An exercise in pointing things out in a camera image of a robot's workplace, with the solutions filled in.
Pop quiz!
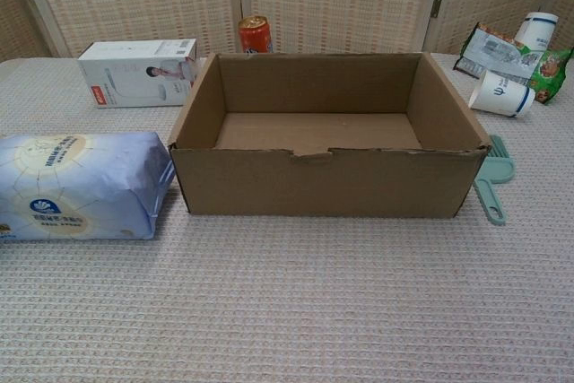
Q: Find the teal mini brush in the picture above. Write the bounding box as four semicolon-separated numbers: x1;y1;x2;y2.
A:
473;134;517;226

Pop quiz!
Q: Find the green silver snack bag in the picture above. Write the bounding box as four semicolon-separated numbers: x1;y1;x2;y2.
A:
452;22;569;105

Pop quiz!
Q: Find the blue white tissue pack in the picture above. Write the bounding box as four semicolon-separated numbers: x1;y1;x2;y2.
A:
0;130;175;244

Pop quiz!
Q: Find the white paper cup blue logo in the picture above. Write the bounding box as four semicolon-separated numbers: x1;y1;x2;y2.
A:
468;69;537;118
513;12;560;52

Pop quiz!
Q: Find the orange soda can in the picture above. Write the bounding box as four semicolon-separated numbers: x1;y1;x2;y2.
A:
238;15;274;56

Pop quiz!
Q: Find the beige woven tablecloth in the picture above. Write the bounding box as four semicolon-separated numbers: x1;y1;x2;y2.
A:
0;53;574;383

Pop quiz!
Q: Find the white product box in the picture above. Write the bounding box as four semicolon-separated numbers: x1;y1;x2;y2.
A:
77;38;200;109

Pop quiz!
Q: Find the brown cardboard box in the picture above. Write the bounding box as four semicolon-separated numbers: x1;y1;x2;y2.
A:
168;51;493;218

